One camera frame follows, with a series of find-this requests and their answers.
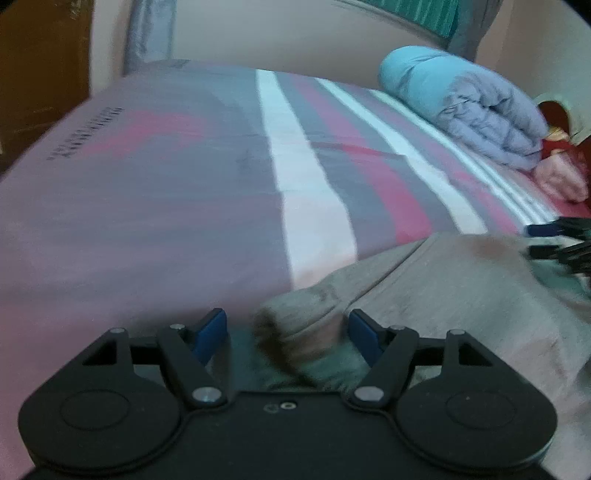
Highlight right grey blue curtain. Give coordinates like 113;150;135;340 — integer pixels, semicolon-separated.
447;0;503;62

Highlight red wooden headboard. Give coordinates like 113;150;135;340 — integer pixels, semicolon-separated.
534;93;590;145

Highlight grey blue curtain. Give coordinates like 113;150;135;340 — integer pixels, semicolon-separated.
122;0;177;76
447;0;503;62

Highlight colourful folded cloth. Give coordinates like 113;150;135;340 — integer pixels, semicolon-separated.
541;126;577;159

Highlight left grey blue curtain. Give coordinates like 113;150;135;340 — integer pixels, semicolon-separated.
122;0;177;76

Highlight grey pants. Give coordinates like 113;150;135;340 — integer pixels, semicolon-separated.
232;235;590;479

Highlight brown wooden door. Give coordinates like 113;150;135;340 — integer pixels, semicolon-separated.
0;0;94;161

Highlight folded blue grey duvet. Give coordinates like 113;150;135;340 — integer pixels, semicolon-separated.
378;46;549;171

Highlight folded pink blanket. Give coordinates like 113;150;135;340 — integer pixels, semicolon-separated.
533;155;589;203

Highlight striped pink grey bedsheet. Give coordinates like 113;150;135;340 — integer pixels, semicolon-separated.
1;60;590;479

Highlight window with green glass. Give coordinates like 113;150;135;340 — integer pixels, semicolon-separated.
342;0;460;40

